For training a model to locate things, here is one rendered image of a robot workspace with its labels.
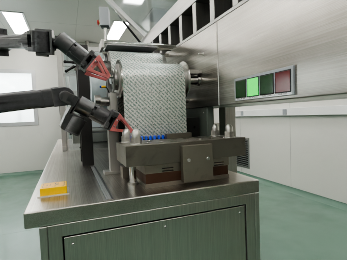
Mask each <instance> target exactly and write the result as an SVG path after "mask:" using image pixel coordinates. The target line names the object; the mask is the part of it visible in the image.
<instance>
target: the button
mask: <svg viewBox="0 0 347 260"><path fill-rule="evenodd" d="M62 193H67V181H62V182H53V183H44V184H42V185H41V187H40V196H49V195H54V194H62Z"/></svg>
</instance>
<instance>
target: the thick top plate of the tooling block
mask: <svg viewBox="0 0 347 260"><path fill-rule="evenodd" d="M224 136H225V135H220V136H198V137H191V138H176V139H153V140H142V143H143V144H140V145H130V142H127V143H121V142H116V150H117V160H118V161H119V162H120V163H122V164H123V165H124V166H125V167H137V166H147V165H157V164H167V163H177V162H181V156H180V146H181V145H192V144H205V143H211V144H212V149H213V158H223V157H233V156H243V155H246V145H245V137H237V136H235V137H234V138H224Z"/></svg>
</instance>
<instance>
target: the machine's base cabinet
mask: <svg viewBox="0 0 347 260"><path fill-rule="evenodd" d="M39 237H40V252H41V260H260V216H259V193H258V192H254V193H247V194H241V195H237V196H230V197H224V198H218V199H211V200H205V201H199V202H193V203H186V204H180V205H174V206H168V207H161V208H155V209H148V210H142V211H138V212H131V213H125V214H119V215H112V216H106V217H100V218H93V219H87V220H81V221H74V222H68V223H62V224H56V225H49V226H43V227H39Z"/></svg>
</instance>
